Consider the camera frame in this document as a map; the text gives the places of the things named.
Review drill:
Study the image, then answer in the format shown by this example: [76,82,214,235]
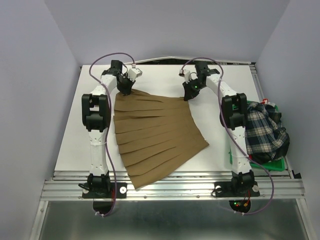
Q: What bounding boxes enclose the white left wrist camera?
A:
[127,67,143,82]

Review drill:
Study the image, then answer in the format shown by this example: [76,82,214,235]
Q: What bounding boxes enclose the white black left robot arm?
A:
[79,60,128,200]

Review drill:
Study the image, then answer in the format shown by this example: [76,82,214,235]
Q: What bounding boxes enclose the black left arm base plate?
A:
[78,182,128,199]

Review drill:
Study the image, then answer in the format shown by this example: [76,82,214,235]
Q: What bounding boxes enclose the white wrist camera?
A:
[178,69,191,83]
[127,67,143,82]

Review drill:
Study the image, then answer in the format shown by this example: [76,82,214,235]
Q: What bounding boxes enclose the navy plaid skirt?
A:
[244,101,290,165]

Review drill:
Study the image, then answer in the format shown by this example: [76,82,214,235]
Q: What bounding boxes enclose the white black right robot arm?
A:
[179,61,260,198]

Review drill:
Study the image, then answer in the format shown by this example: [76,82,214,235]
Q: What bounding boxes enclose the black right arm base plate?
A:
[211,181,261,198]

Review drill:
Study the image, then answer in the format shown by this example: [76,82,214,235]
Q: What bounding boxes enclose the green plastic basket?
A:
[228,106,286,173]

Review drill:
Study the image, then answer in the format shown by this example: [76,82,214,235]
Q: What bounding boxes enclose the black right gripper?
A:
[182,77,206,101]

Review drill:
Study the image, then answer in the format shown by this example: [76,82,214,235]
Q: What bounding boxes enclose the aluminium frame rail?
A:
[40,171,305,201]

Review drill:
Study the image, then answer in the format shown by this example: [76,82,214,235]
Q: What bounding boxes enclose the brown pleated skirt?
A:
[113,89,209,189]

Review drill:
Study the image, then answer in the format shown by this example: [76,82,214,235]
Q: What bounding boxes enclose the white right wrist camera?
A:
[178,69,191,83]

